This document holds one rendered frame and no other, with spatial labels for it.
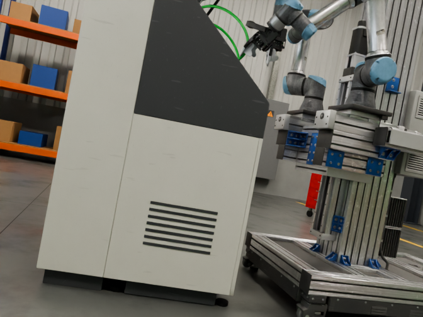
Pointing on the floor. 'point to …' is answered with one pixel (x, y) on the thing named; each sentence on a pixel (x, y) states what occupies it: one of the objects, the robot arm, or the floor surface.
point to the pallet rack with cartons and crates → (30, 142)
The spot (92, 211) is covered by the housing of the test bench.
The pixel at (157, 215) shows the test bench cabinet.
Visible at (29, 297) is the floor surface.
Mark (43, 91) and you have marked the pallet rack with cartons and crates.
